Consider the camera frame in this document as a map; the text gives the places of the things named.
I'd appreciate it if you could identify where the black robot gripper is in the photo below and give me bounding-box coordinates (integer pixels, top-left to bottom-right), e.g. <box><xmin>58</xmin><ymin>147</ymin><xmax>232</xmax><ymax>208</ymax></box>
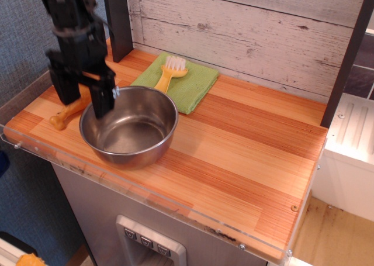
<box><xmin>46</xmin><ymin>29</ymin><xmax>120</xmax><ymax>119</ymax></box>

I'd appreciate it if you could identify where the dark vertical post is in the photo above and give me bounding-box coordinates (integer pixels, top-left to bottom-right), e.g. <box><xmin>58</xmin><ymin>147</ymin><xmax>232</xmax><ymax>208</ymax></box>
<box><xmin>320</xmin><ymin>0</ymin><xmax>373</xmax><ymax>128</ymax></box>
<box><xmin>104</xmin><ymin>0</ymin><xmax>133</xmax><ymax>63</ymax></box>

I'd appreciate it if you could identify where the green cloth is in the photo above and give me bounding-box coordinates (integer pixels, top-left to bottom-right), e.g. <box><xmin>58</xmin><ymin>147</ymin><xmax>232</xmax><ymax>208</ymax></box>
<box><xmin>131</xmin><ymin>52</ymin><xmax>219</xmax><ymax>115</ymax></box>

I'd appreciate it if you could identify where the yellow object bottom left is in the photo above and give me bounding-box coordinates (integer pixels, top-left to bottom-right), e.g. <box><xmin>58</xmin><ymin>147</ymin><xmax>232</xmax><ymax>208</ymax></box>
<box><xmin>16</xmin><ymin>254</ymin><xmax>46</xmax><ymax>266</ymax></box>

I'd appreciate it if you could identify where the stainless steel pot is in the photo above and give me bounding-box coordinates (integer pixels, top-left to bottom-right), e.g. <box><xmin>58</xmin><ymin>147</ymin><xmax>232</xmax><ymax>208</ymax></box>
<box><xmin>79</xmin><ymin>86</ymin><xmax>179</xmax><ymax>170</ymax></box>

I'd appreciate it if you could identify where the dark vertical right post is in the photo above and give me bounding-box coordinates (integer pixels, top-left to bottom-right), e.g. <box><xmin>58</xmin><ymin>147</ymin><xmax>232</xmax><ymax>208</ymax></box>
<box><xmin>320</xmin><ymin>0</ymin><xmax>373</xmax><ymax>128</ymax></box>

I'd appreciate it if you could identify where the white toy sink unit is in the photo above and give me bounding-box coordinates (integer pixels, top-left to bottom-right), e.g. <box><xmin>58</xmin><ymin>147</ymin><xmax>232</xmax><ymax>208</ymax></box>
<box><xmin>311</xmin><ymin>94</ymin><xmax>373</xmax><ymax>220</ymax></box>

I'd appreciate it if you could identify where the silver toy fridge cabinet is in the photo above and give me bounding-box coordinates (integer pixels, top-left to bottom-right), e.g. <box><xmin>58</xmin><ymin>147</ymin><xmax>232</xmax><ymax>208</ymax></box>
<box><xmin>54</xmin><ymin>165</ymin><xmax>266</xmax><ymax>265</ymax></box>

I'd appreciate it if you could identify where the yellow scrub brush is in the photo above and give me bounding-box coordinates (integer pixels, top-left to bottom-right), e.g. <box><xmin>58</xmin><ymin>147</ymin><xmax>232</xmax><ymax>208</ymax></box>
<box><xmin>154</xmin><ymin>56</ymin><xmax>188</xmax><ymax>93</ymax></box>

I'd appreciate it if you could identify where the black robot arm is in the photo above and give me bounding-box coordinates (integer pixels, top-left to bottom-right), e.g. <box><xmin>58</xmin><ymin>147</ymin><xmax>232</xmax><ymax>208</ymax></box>
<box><xmin>42</xmin><ymin>0</ymin><xmax>119</xmax><ymax>119</ymax></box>

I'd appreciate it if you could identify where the yellow toy chicken drumstick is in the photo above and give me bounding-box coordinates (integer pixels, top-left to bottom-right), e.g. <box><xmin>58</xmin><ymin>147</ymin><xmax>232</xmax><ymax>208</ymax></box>
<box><xmin>49</xmin><ymin>84</ymin><xmax>91</xmax><ymax>130</ymax></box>

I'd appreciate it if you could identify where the grey dispenser button panel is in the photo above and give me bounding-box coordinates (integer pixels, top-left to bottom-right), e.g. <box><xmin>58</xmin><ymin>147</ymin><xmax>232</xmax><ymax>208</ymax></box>
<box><xmin>116</xmin><ymin>215</ymin><xmax>187</xmax><ymax>266</ymax></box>

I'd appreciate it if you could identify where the dark vertical left post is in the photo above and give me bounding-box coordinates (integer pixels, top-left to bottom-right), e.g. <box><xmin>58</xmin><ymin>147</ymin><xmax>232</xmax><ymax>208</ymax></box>
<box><xmin>104</xmin><ymin>0</ymin><xmax>133</xmax><ymax>63</ymax></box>

